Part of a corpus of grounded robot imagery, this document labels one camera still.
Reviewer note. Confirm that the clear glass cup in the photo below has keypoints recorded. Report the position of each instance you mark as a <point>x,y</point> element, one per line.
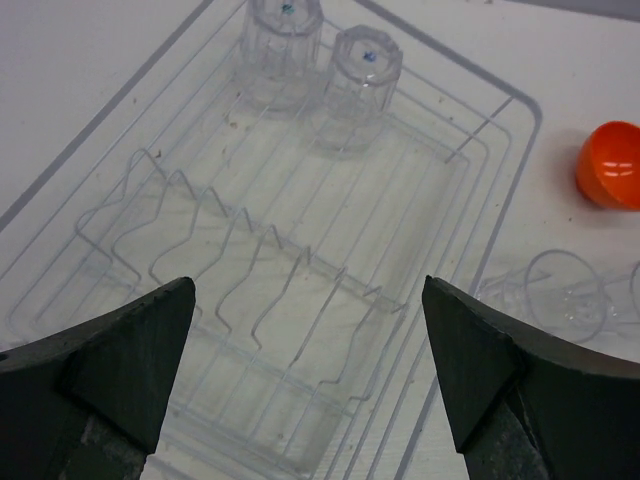
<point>355,90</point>
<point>556,291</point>
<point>278,53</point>

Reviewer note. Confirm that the clear glass cup back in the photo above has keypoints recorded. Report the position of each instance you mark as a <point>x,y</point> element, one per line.
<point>278,53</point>

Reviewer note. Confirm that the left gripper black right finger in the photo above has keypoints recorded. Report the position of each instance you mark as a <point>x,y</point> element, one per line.
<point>523,404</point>

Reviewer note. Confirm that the clear glass cup front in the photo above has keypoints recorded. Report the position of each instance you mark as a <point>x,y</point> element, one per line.
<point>556,291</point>

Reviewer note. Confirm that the orange plastic bowl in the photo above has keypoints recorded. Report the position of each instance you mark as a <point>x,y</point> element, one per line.
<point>607,168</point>

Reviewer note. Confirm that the clear plastic dish rack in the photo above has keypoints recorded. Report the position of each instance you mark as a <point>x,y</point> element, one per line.
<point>308,355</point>

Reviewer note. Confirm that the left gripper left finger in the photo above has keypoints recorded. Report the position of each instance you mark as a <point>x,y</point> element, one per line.
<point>89,402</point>

